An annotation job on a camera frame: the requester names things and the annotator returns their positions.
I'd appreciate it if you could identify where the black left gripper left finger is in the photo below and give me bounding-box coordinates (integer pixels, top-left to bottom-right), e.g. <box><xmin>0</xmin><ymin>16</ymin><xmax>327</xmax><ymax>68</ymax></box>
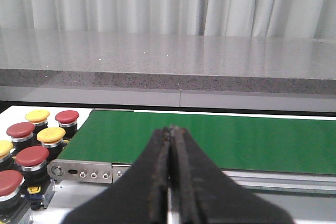
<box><xmin>62</xmin><ymin>129</ymin><xmax>170</xmax><ymax>223</ymax></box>

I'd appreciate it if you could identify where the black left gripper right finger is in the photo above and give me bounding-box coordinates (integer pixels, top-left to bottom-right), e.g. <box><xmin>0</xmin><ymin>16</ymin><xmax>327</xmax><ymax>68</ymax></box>
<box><xmin>171</xmin><ymin>126</ymin><xmax>293</xmax><ymax>223</ymax></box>

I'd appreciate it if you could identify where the red mushroom push button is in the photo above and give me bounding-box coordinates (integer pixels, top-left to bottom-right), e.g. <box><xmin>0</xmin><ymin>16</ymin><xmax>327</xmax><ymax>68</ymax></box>
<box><xmin>6</xmin><ymin>122</ymin><xmax>35</xmax><ymax>151</ymax></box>
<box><xmin>15</xmin><ymin>146</ymin><xmax>55</xmax><ymax>210</ymax></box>
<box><xmin>55</xmin><ymin>110</ymin><xmax>79</xmax><ymax>140</ymax></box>
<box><xmin>1</xmin><ymin>170</ymin><xmax>29</xmax><ymax>223</ymax></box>

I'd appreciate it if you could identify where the green conveyor belt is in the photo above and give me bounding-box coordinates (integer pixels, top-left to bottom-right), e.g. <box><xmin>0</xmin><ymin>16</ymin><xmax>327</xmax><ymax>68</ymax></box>
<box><xmin>59</xmin><ymin>110</ymin><xmax>335</xmax><ymax>175</ymax></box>

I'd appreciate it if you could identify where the yellow mushroom push button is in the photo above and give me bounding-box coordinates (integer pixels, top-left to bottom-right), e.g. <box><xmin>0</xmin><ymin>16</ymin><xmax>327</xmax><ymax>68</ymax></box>
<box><xmin>0</xmin><ymin>140</ymin><xmax>14</xmax><ymax>171</ymax></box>
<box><xmin>37</xmin><ymin>127</ymin><xmax>66</xmax><ymax>157</ymax></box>
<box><xmin>25</xmin><ymin>110</ymin><xmax>50</xmax><ymax>131</ymax></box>

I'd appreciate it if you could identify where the grey stone counter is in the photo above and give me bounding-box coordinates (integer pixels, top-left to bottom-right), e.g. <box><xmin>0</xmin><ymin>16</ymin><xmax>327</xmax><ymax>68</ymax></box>
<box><xmin>1</xmin><ymin>29</ymin><xmax>335</xmax><ymax>112</ymax></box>

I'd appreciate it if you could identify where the white curtain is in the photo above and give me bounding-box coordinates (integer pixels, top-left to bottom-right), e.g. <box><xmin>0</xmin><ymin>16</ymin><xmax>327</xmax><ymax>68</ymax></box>
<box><xmin>1</xmin><ymin>0</ymin><xmax>335</xmax><ymax>39</ymax></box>

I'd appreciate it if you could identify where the aluminium conveyor frame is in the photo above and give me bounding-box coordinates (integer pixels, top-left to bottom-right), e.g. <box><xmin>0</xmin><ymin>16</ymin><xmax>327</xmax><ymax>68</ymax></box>
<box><xmin>47</xmin><ymin>159</ymin><xmax>335</xmax><ymax>195</ymax></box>

